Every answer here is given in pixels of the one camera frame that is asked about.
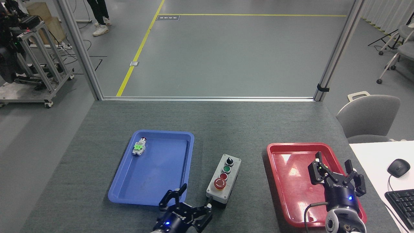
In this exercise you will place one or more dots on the white curtain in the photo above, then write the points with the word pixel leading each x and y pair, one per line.
pixel 388 13

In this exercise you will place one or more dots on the silver table rail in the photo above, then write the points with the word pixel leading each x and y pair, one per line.
pixel 207 98

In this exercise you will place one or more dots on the person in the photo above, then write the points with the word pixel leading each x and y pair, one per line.
pixel 98 9

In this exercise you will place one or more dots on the silver aluminium post with clamp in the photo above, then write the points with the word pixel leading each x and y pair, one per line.
pixel 339 48

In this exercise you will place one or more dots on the dark floor sign plate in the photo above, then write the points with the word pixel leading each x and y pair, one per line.
pixel 168 17

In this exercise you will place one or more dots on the black stand leg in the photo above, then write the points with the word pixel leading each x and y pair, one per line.
pixel 383 38

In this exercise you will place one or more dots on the black computer mouse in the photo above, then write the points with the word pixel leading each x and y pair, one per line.
pixel 398 167

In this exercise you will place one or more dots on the red plastic tray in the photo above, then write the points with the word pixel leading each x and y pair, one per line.
pixel 291 181

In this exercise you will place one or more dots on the grey control box with buttons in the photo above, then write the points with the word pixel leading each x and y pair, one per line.
pixel 223 181

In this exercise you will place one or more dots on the white desk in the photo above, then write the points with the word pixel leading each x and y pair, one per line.
pixel 372 155

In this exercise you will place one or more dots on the black keyboard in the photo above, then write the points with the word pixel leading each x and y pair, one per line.
pixel 402 204

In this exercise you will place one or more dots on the aluminium frame cart on wheels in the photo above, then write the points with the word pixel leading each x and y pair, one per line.
pixel 42 64

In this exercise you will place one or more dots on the small green white push switch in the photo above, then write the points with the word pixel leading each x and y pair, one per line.
pixel 138 148

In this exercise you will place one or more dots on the grey chair with white legs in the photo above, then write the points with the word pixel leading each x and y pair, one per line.
pixel 406 32
pixel 406 51

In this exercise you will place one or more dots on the black post clamp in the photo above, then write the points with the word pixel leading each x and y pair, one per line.
pixel 322 88

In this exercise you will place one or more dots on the grey office chair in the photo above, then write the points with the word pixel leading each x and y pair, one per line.
pixel 368 116

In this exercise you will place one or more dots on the cardboard box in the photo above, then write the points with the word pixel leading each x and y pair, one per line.
pixel 53 27

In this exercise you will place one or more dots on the silver floor outlet plate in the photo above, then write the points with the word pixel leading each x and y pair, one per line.
pixel 134 63

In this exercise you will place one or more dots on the blue plastic tray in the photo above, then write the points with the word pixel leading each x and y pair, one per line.
pixel 152 171

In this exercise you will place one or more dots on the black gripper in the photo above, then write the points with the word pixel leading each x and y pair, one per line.
pixel 341 194
pixel 173 223

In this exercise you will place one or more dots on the dark equipment on cart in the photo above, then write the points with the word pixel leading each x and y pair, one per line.
pixel 8 38

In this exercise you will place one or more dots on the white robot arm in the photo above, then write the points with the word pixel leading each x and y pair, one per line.
pixel 346 221

